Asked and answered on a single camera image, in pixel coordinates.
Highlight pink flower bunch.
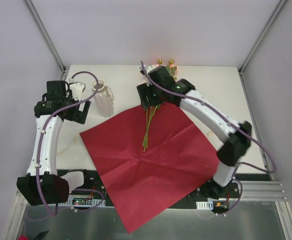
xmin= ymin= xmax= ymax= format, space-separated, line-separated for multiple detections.
xmin=142 ymin=59 xmax=178 ymax=152

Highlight brown red wrapping paper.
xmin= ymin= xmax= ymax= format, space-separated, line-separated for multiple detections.
xmin=80 ymin=103 xmax=219 ymax=233

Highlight cream printed ribbon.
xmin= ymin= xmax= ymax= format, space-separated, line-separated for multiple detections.
xmin=57 ymin=128 xmax=221 ymax=157

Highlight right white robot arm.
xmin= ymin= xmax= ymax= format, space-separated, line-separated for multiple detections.
xmin=137 ymin=65 xmax=252 ymax=200

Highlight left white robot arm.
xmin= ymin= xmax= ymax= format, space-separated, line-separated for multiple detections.
xmin=17 ymin=80 xmax=91 ymax=206

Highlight white ribbed ceramic vase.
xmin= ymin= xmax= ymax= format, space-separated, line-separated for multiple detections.
xmin=91 ymin=79 xmax=114 ymax=118

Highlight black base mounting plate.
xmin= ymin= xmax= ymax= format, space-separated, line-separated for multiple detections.
xmin=59 ymin=170 xmax=241 ymax=211

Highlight red black object bottom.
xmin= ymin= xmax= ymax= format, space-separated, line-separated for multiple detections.
xmin=17 ymin=230 xmax=49 ymax=240

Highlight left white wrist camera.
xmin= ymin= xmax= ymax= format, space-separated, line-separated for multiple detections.
xmin=69 ymin=78 xmax=86 ymax=101

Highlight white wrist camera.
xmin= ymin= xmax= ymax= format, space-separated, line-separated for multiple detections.
xmin=145 ymin=65 xmax=157 ymax=75
xmin=69 ymin=78 xmax=86 ymax=101

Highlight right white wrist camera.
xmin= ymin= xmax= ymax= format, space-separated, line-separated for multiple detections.
xmin=145 ymin=65 xmax=157 ymax=75

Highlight left white cable duct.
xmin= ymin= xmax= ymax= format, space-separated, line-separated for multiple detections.
xmin=67 ymin=197 xmax=106 ymax=208

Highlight white cable duct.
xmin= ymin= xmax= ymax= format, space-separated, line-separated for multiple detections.
xmin=196 ymin=200 xmax=214 ymax=211
xmin=67 ymin=197 xmax=106 ymax=208

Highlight left aluminium frame post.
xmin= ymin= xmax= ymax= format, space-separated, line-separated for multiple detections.
xmin=23 ymin=0 xmax=67 ymax=74

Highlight aluminium frame post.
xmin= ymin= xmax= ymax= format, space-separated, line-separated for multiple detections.
xmin=237 ymin=0 xmax=288 ymax=75
xmin=23 ymin=0 xmax=67 ymax=74

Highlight right white cable duct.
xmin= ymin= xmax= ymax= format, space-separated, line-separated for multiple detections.
xmin=196 ymin=200 xmax=214 ymax=211

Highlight right aluminium frame post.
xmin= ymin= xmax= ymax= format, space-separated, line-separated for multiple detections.
xmin=237 ymin=0 xmax=288 ymax=75

